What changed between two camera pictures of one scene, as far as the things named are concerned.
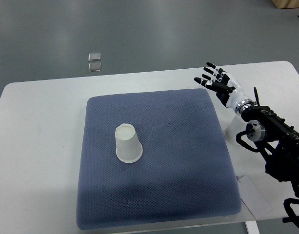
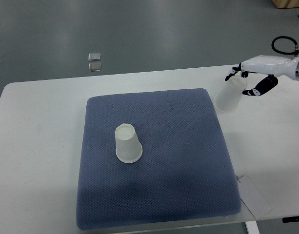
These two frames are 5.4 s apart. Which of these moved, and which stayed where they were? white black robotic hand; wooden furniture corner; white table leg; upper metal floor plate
Moved: white black robotic hand
Stayed: white table leg; wooden furniture corner; upper metal floor plate
